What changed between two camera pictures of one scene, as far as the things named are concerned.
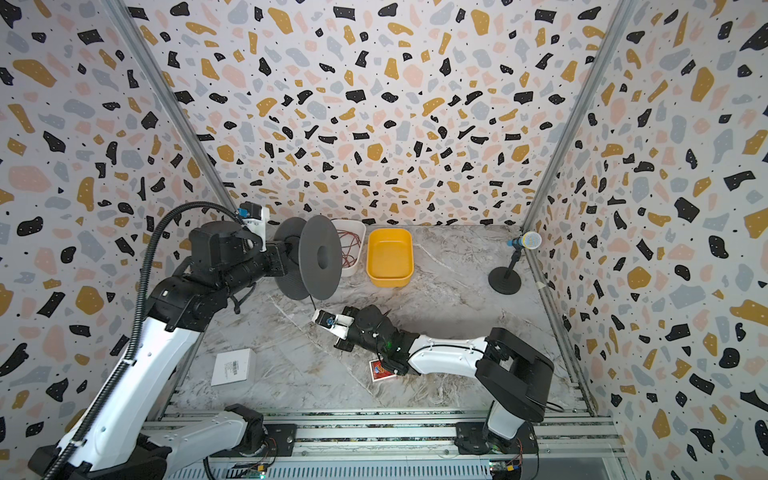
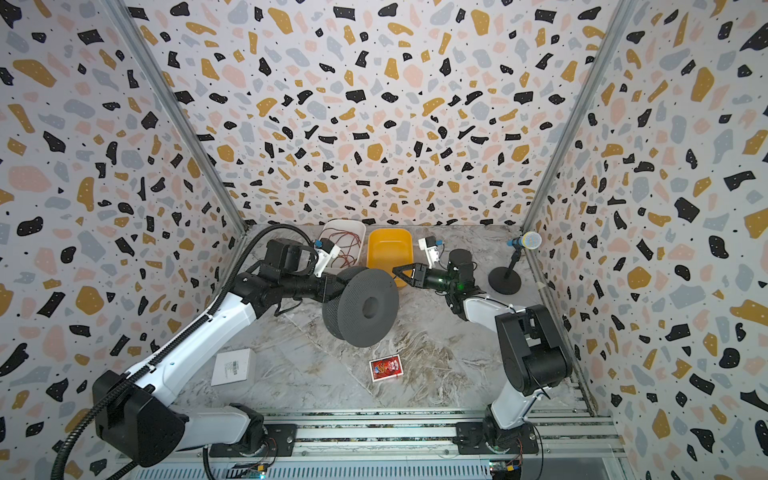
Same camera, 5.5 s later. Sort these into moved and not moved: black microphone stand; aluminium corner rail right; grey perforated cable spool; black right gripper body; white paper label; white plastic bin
Moved: black right gripper body; grey perforated cable spool
Not moved: black microphone stand; white plastic bin; aluminium corner rail right; white paper label
